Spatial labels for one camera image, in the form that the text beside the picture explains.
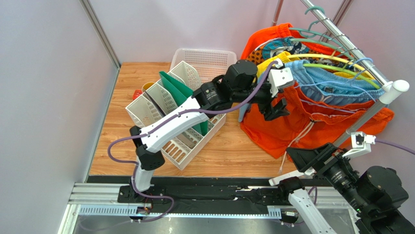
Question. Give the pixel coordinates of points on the patterned blue orange shorts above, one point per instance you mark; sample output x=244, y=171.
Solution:
x=273, y=47

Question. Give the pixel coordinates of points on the teal hanger back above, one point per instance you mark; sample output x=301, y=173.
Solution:
x=310, y=34

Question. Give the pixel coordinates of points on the teal hanger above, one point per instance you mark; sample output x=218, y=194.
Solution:
x=337, y=48
x=310, y=34

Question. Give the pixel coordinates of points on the small red object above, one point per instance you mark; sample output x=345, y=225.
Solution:
x=136, y=94

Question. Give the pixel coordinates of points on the green folder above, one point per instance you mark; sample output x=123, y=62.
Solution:
x=180, y=92

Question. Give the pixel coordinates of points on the metal clothes rack rail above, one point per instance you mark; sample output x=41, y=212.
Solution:
x=382, y=35

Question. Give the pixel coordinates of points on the white file organizer rack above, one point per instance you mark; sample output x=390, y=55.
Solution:
x=144, y=113

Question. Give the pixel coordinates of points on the teal hanger front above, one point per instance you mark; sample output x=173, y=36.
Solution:
x=337, y=48

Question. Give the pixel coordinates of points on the green hanger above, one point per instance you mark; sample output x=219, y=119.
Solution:
x=355, y=75

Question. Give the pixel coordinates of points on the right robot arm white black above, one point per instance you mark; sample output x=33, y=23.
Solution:
x=376, y=195

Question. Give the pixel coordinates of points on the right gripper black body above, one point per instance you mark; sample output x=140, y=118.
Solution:
x=315, y=161

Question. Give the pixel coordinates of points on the orange shorts back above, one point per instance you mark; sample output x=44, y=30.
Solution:
x=263, y=35

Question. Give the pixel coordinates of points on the orange shorts front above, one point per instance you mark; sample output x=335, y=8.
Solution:
x=309, y=124

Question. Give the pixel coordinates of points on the white perforated basket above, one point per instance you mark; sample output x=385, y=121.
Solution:
x=208, y=63

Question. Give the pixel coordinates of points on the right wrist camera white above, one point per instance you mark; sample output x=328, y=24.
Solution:
x=361, y=145

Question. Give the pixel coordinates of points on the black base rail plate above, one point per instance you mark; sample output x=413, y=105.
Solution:
x=261, y=196

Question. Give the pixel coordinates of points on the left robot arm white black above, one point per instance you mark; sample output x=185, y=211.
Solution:
x=240, y=85

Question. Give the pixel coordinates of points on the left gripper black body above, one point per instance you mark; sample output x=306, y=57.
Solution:
x=262, y=97

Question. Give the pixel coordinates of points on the yellow cup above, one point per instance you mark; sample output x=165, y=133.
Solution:
x=146, y=86

